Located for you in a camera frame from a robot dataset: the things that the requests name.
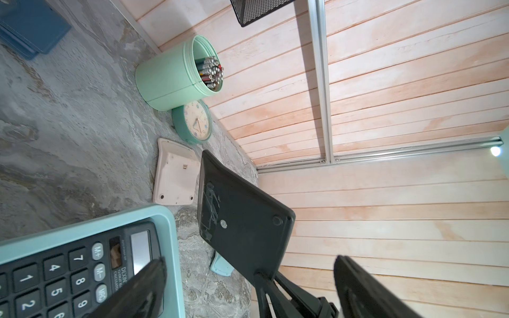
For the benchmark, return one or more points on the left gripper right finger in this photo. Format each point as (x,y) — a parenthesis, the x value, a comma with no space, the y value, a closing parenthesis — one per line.
(361,295)

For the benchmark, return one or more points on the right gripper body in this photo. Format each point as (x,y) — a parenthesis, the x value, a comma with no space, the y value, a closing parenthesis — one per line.
(316,308)

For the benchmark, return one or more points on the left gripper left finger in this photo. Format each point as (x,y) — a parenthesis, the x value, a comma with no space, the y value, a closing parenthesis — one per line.
(141,296)

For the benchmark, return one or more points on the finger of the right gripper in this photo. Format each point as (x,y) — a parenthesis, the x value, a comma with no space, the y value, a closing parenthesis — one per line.
(298,290)
(265,293)

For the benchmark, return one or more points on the mint green storage box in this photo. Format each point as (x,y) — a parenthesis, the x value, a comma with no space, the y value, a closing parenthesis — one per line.
(173,302)

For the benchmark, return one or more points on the black calculator face down large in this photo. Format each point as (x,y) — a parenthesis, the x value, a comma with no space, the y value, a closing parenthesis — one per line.
(245,225)

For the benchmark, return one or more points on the teal calculator face down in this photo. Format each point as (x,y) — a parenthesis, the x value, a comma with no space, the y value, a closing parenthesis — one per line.
(220,266)

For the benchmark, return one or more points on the pink calculator back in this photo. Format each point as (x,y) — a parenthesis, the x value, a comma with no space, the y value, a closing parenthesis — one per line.
(176,176)

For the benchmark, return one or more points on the green pen cup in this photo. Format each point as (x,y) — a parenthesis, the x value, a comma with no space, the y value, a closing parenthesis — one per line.
(188,72)

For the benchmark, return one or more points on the black wire basket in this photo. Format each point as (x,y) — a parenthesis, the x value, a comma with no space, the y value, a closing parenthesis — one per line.
(249,11)

